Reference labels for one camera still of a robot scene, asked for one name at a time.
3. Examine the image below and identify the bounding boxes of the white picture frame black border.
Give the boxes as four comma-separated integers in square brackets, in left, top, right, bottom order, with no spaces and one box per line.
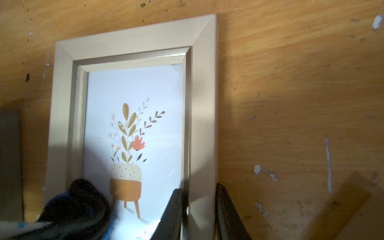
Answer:
[45,14,219,240]

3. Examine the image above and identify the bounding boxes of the blue microfiber cloth black trim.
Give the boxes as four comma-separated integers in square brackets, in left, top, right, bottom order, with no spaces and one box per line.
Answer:
[1,179,112,240]

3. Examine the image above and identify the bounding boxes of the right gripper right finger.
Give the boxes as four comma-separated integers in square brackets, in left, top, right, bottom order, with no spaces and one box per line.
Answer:
[216,184,252,240]

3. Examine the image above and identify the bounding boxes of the light blue picture frame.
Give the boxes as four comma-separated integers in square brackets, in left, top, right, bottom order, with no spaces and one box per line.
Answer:
[1,110,24,222]

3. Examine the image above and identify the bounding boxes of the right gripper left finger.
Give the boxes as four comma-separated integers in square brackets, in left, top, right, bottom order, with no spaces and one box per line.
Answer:
[151,189,187,240]

